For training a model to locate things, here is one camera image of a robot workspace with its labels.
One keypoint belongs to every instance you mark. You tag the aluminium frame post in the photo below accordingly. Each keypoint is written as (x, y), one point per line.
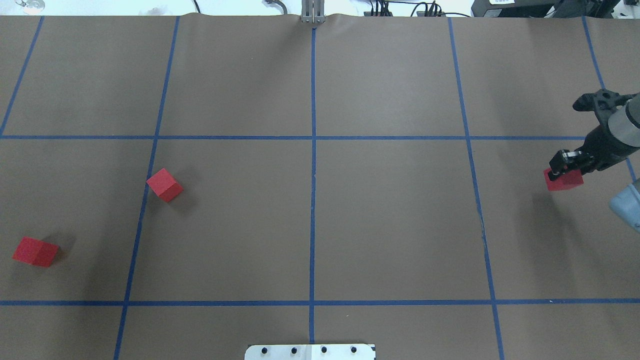
(313, 11)

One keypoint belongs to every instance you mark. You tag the red block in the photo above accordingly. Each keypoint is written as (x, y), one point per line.
(565, 182)
(35, 252)
(164, 185)

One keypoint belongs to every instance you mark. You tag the black box with label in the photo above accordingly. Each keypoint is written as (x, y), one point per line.
(511, 8)

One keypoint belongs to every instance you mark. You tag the brown paper table mat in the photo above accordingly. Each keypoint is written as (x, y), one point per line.
(368, 180)

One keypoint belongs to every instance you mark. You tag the white pedestal column with base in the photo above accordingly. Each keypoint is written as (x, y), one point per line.
(333, 351)

